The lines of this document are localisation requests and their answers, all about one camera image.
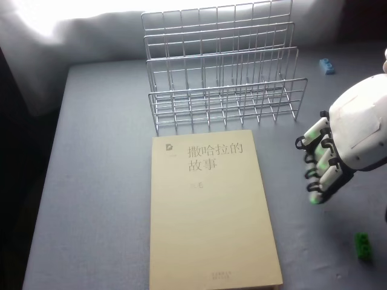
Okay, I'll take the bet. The grey table cloth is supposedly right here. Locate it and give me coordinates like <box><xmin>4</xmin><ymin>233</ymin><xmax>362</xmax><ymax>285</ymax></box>
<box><xmin>22</xmin><ymin>59</ymin><xmax>387</xmax><ymax>290</ymax></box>

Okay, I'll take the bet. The beige paperback book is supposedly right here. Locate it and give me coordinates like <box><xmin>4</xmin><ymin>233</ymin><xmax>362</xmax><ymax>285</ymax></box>
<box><xmin>149</xmin><ymin>129</ymin><xmax>284</xmax><ymax>290</ymax></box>

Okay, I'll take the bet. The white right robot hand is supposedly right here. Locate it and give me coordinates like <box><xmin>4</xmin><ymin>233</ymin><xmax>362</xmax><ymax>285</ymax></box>
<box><xmin>295</xmin><ymin>74</ymin><xmax>387</xmax><ymax>205</ymax></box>

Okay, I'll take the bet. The wire dish rack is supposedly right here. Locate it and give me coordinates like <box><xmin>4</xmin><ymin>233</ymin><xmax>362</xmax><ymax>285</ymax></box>
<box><xmin>141</xmin><ymin>0</ymin><xmax>308</xmax><ymax>135</ymax></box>

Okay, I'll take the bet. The white backdrop cloth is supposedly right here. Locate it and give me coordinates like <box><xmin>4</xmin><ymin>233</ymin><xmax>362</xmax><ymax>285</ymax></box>
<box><xmin>0</xmin><ymin>0</ymin><xmax>387</xmax><ymax>118</ymax></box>

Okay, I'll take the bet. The green toy block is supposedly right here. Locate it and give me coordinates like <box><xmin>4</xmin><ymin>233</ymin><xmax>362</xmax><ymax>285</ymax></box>
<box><xmin>354</xmin><ymin>231</ymin><xmax>374</xmax><ymax>260</ymax></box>

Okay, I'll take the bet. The blue toy block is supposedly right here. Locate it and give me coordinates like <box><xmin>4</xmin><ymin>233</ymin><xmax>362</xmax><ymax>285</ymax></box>
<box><xmin>319</xmin><ymin>57</ymin><xmax>337</xmax><ymax>76</ymax></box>

